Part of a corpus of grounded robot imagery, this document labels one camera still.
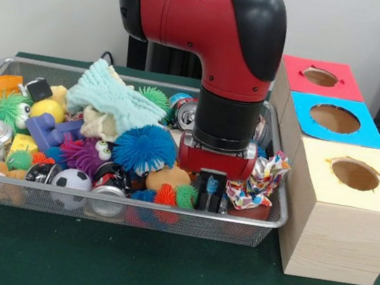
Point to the large blue spiky ball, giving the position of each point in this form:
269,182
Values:
145,147

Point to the brown toy football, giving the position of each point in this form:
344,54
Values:
254,212

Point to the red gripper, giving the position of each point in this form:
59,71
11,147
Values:
215,162

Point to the light blue knitted cloth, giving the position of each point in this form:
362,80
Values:
111,96

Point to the black and white soccer ball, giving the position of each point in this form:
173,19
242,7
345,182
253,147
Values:
71,179

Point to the red soda can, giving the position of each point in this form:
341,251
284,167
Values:
185,113

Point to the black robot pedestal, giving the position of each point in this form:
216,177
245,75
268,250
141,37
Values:
173,60

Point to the crushed clear plastic bottle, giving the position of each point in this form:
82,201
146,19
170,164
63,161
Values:
211,184

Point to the purple plastic block toy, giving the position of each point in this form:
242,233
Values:
46,131

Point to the shallow clear mesh bin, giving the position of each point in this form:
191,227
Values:
132,202

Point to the dark green table cloth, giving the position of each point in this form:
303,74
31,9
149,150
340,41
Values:
123,267

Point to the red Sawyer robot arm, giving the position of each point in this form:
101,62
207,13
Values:
200,16

